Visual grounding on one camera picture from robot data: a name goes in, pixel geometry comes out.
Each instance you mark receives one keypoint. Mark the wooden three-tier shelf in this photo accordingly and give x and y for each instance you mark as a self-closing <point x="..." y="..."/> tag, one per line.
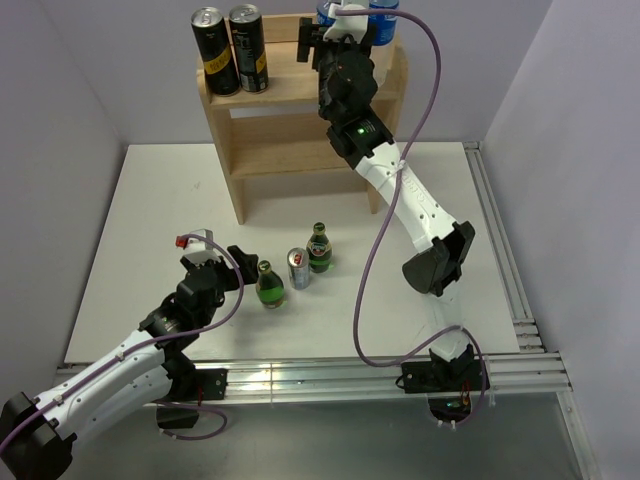
<point x="274" y="132"/>

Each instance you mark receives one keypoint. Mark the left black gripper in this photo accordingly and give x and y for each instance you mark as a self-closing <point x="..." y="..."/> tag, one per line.
<point x="247" y="265"/>

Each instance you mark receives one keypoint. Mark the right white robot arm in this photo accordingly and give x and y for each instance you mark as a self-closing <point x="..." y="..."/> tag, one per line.
<point x="441" y="242"/>

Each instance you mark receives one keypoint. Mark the black yellow can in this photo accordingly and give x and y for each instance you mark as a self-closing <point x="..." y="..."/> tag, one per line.
<point x="211" y="36"/>
<point x="247" y="35"/>

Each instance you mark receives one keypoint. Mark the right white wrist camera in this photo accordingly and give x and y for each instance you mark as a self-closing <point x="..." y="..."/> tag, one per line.
<point x="350" y="18"/>

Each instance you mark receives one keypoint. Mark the left black yellow can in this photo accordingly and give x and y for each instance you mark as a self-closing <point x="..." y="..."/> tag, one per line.
<point x="211" y="36"/>

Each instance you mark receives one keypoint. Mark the aluminium front rail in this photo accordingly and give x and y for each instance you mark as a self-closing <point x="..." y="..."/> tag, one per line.
<point x="254" y="382"/>

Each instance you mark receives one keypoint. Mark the right black yellow can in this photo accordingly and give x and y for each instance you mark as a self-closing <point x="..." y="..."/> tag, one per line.
<point x="247" y="35"/>

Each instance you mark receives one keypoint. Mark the aluminium right rail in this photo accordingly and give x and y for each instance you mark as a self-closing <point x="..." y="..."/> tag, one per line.
<point x="526" y="329"/>

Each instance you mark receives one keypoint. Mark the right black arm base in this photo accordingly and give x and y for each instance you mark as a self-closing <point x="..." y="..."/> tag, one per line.
<point x="430" y="380"/>

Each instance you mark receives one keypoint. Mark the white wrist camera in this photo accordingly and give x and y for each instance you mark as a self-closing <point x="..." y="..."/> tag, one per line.
<point x="350" y="18"/>
<point x="196" y="252"/>

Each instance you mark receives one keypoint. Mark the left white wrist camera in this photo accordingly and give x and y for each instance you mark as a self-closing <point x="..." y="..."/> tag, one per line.
<point x="196" y="252"/>

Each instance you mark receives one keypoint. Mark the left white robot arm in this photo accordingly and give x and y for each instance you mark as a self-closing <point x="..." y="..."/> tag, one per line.
<point x="39" y="434"/>

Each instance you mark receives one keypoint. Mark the rear silver red-tab can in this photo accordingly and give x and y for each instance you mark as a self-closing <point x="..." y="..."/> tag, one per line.
<point x="298" y="268"/>

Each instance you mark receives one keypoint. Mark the clear water bottle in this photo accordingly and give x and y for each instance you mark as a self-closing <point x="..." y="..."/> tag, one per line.
<point x="383" y="43"/>
<point x="322" y="12"/>

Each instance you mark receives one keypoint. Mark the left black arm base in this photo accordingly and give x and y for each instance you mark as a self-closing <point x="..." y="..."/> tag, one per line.
<point x="200" y="387"/>

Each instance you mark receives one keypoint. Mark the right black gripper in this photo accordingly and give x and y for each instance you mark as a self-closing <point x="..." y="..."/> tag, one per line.
<point x="307" y="37"/>

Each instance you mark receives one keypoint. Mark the aluminium rail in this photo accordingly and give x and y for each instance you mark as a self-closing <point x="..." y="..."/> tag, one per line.
<point x="526" y="329"/>
<point x="254" y="382"/>

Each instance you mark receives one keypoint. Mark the green glass bottle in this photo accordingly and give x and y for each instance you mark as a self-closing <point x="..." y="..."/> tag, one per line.
<point x="269" y="287"/>
<point x="319" y="249"/>

